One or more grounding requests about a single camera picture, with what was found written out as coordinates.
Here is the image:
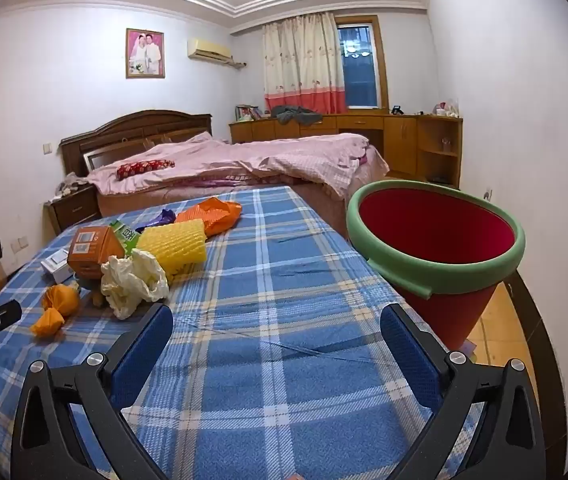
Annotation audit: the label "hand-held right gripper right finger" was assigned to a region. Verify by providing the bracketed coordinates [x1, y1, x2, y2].
[380, 303, 547, 480]

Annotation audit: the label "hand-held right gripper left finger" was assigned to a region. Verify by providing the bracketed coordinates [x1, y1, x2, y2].
[10, 303, 174, 480]

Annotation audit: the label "white blue small box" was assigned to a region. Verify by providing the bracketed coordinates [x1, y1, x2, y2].
[40, 251, 75, 285]

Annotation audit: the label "yellow foam fruit net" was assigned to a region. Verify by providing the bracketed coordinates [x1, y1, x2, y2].
[136, 218, 208, 281]

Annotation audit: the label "green carton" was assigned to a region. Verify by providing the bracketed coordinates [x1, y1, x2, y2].
[109, 219, 140, 256]

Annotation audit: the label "red bin with green rim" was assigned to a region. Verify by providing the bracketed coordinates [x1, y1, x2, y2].
[346, 180, 526, 352]

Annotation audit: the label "purple plastic bag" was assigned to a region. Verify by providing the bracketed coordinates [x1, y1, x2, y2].
[135, 208, 177, 233]

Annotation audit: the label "orange plastic bag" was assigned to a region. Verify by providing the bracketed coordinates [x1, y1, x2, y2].
[175, 197, 243, 237]

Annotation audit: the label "orange twisted wrapper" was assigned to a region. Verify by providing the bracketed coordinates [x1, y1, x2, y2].
[30, 282, 81, 339]

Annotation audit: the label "orange carton box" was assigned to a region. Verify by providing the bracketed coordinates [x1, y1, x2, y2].
[67, 225, 126, 279]

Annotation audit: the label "dark wooden nightstand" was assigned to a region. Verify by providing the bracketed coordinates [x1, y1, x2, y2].
[44, 184, 102, 235]

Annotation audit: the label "blue plaid blanket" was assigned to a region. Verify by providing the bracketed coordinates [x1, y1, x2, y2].
[0, 185, 485, 480]

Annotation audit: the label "white cloth clutter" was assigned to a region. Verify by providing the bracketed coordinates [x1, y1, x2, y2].
[55, 172, 87, 197]

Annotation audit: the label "bed with pink bedspread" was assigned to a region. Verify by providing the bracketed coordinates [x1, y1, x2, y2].
[95, 145, 391, 228]

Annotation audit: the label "red floral pillow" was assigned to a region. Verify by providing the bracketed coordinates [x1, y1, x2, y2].
[116, 158, 176, 180]

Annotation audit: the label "light wooden cabinet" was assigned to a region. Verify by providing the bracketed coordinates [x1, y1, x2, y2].
[229, 114, 464, 190]

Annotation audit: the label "pink checked duvet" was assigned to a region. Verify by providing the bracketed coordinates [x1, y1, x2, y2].
[85, 132, 371, 196]

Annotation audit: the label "dark wooden headboard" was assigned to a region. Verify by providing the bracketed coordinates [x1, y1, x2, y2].
[59, 110, 213, 177]

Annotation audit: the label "grey clothes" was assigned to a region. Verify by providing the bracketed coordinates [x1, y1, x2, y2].
[270, 105, 324, 127]

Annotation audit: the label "wooden framed window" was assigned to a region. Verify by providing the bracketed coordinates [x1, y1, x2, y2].
[336, 16, 390, 110]

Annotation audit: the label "cream and red curtain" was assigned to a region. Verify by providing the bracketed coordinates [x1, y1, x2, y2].
[262, 11, 347, 115]

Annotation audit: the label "framed wall photo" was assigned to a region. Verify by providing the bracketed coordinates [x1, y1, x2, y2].
[125, 28, 166, 79]

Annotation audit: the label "wall air conditioner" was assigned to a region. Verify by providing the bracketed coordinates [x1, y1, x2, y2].
[186, 37, 233, 63]

